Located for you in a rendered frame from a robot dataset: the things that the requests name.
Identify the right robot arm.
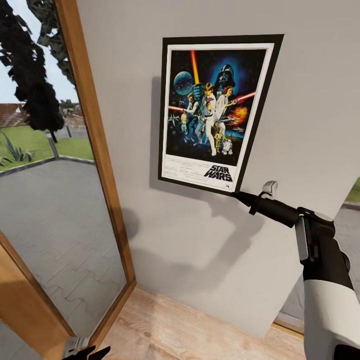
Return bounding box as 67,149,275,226
232,180,360,360

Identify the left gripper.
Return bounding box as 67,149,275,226
62,345,111,360

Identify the poster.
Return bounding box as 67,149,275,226
158,34,285,197

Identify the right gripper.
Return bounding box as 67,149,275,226
232,192,286,221

